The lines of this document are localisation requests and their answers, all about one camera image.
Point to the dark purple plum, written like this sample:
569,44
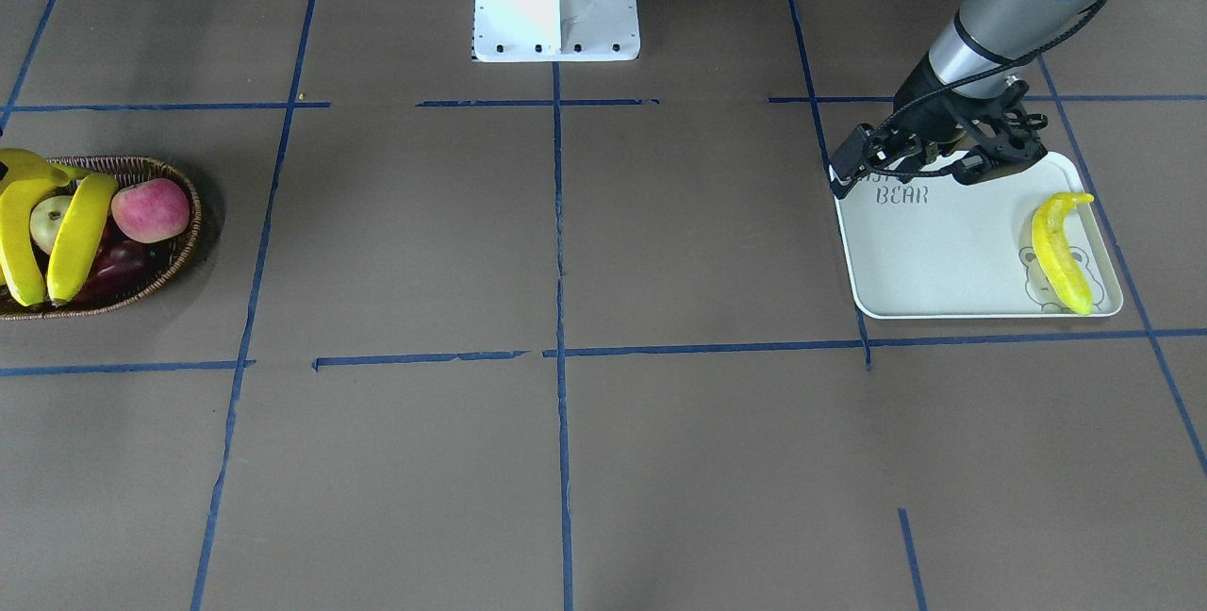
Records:
118,270

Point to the yellow banana bunch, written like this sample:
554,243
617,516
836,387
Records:
79,236
27,180

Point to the red pink apple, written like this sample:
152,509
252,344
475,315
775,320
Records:
152,211

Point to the yellow banana middle bunch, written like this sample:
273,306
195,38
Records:
79,236

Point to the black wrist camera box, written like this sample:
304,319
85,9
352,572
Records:
852,160

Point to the pale green apple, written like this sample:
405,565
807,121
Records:
46,220

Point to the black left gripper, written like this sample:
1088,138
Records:
928,110

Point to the white bear tray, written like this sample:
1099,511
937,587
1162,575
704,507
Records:
934,249

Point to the yellow banana upper bunch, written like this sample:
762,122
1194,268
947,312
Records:
27,180

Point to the woven wicker basket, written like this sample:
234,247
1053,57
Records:
169,257

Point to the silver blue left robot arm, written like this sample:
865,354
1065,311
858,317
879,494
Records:
965,92

